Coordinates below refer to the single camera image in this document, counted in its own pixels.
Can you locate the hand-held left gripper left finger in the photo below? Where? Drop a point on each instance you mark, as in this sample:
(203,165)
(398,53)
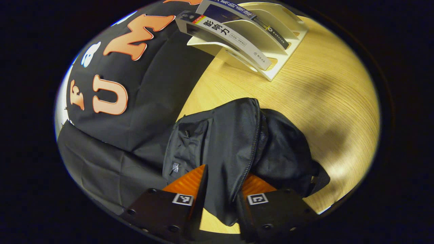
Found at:
(202,189)

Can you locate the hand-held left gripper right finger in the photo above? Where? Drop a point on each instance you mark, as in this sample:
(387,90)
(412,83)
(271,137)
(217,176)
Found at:
(278,213)

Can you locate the black schoolbag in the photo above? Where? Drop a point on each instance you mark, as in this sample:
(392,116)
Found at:
(230,142)

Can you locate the white book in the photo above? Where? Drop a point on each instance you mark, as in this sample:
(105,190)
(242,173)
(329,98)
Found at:
(230,35)

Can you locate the white bookshelf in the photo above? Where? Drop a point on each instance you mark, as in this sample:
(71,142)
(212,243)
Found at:
(244,30)

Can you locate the blue book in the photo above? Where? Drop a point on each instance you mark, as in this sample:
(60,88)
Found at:
(220,12)

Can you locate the black backdrop cloth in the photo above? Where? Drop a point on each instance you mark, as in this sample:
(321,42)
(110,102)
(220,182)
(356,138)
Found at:
(162,84)

